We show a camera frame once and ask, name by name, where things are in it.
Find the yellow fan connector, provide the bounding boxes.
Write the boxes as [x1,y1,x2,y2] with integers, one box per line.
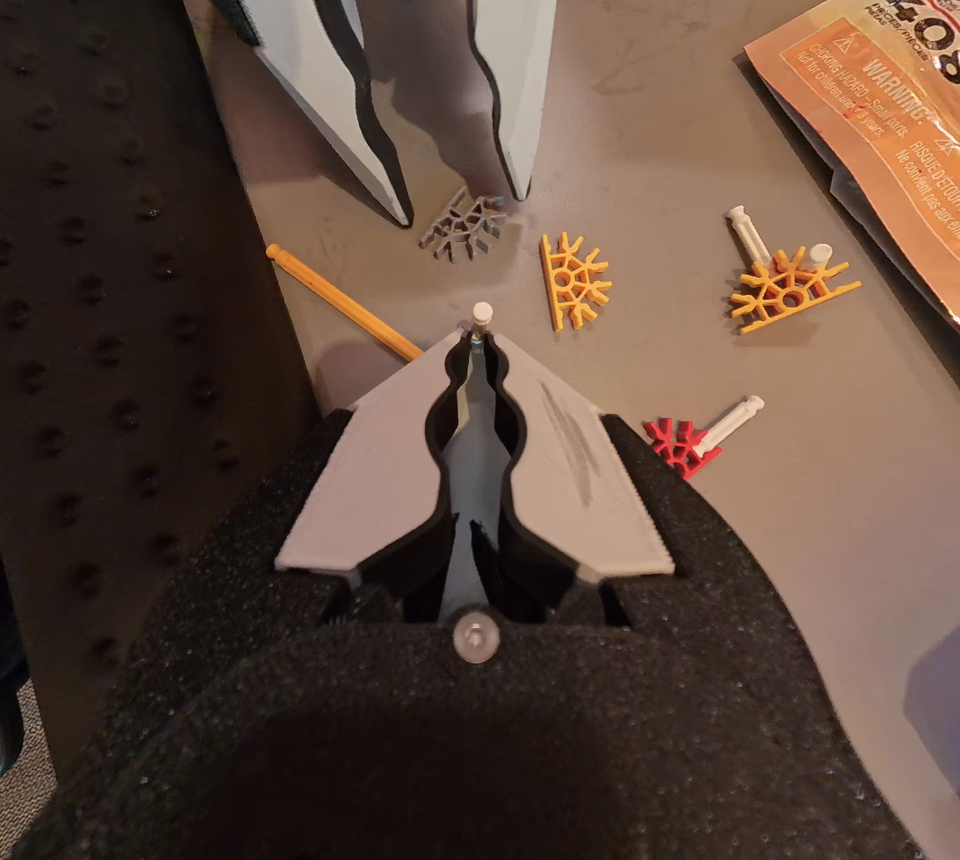
[538,232,615,333]
[729,248,862,336]

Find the orange toy set bag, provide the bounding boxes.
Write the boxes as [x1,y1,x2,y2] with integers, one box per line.
[744,0,960,336]

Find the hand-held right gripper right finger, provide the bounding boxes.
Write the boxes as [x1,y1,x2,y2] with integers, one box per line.
[486,333,676,589]

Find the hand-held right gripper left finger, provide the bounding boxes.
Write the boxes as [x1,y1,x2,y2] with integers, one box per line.
[273,331,466,574]

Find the grey snowflake connector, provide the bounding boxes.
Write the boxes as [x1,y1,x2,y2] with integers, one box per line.
[418,187,511,263]

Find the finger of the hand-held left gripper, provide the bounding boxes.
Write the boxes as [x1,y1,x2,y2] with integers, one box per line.
[191,0,415,228]
[438,0,565,202]

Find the long yellow rod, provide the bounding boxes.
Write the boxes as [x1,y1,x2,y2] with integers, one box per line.
[265,243,425,362]

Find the black perforated panel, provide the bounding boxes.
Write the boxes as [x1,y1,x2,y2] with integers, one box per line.
[0,0,320,778]

